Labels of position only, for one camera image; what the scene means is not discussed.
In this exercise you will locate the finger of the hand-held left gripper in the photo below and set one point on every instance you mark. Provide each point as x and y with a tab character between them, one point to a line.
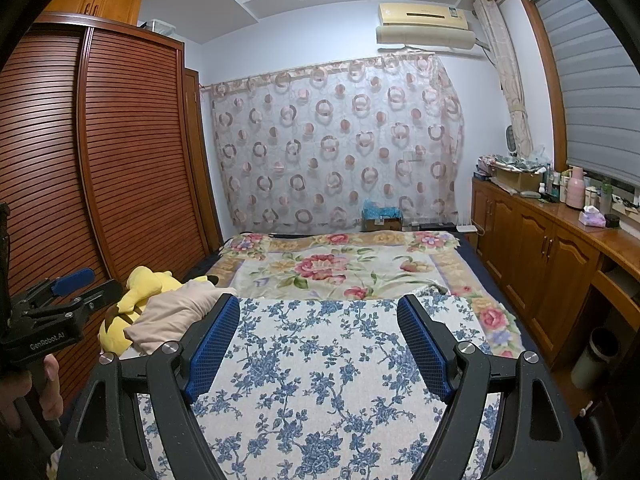
75	280
100	294

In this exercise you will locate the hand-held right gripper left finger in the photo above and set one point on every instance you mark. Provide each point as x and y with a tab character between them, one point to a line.
210	350

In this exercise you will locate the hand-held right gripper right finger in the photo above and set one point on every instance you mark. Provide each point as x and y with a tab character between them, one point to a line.
425	350

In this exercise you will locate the beige printed t-shirt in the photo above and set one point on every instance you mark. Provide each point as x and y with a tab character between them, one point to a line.
165	317

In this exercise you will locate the person's left hand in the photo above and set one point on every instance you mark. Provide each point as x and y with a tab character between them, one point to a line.
12	400

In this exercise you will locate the yellow plush toy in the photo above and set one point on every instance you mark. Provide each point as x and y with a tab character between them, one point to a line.
145	285

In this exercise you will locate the blue floral bed sheet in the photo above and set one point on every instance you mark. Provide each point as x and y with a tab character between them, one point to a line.
300	385

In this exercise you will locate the wooden louvered wardrobe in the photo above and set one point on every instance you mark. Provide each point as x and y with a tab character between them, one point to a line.
125	160

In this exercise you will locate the cardboard box with blue bag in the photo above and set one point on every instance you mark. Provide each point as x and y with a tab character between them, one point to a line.
381	217

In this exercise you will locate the wooden sideboard cabinet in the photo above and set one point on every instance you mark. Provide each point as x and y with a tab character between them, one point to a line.
535	250

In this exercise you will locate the grey waste bin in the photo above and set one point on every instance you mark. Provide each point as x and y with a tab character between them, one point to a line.
595	360

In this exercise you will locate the stack of folded cloths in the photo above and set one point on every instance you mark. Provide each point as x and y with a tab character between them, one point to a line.
510	162

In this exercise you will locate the cluster of toiletry bottles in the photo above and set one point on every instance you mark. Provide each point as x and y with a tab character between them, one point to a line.
552	185

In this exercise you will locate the purple tissue pack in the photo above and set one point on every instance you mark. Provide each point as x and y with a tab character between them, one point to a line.
591	216

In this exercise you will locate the pink thermos bottle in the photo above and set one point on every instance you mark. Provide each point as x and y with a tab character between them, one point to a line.
575	187

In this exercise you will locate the sheer circle-patterned curtain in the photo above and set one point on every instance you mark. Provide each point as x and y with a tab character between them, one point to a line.
340	145

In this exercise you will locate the small oval desk fan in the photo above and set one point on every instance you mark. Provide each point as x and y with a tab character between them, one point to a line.
511	141

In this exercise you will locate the small black round jar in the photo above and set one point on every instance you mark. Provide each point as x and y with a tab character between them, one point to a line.
612	221

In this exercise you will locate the green bottle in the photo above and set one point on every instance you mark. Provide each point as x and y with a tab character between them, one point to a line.
606	197

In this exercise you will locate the clear plastic storage box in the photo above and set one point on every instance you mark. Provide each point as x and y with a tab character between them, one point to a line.
157	26

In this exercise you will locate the tied beige curtain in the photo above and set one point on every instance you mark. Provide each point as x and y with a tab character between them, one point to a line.
507	75

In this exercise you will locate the beige wall air conditioner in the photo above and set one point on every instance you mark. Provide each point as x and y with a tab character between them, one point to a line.
425	27

